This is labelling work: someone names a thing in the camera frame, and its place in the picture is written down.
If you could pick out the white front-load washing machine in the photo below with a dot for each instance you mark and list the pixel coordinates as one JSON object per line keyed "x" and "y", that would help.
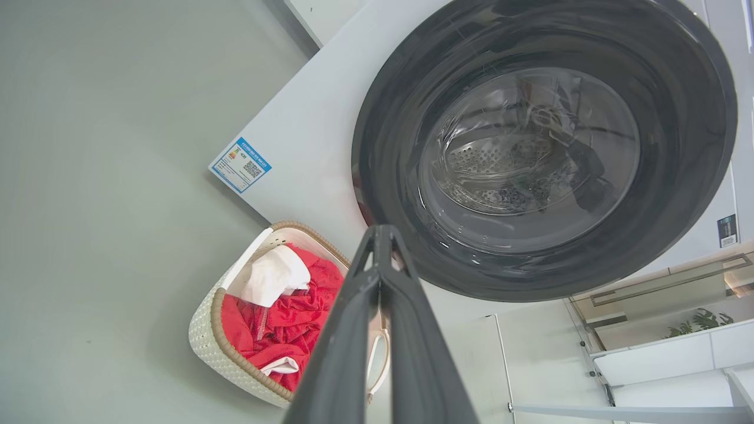
{"x": 306, "y": 135}

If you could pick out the red garment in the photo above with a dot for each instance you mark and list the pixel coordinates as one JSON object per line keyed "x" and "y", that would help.
{"x": 294, "y": 318}

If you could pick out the cream woven laundry basket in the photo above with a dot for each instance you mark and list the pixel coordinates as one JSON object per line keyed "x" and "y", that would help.
{"x": 206, "y": 341}

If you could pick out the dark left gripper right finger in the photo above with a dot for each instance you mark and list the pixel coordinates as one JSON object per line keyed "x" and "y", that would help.
{"x": 424, "y": 365}

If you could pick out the white cloth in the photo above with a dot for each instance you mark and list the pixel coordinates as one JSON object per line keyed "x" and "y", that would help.
{"x": 274, "y": 275}

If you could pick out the white cabinet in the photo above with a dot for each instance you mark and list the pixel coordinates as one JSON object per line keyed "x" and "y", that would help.
{"x": 660, "y": 359}

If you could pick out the small printed machine sticker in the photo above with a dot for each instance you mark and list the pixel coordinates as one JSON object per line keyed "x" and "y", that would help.
{"x": 727, "y": 231}

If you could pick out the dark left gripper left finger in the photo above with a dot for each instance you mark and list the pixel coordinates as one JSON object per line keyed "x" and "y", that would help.
{"x": 336, "y": 365}

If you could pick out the black round washer door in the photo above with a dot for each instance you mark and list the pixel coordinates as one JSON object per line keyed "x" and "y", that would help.
{"x": 389, "y": 147}

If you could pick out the blue energy label sticker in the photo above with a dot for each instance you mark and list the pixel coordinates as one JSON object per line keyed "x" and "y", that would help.
{"x": 238, "y": 166}

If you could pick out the green potted plant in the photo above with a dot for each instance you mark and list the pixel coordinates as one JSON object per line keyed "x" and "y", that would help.
{"x": 704, "y": 321}

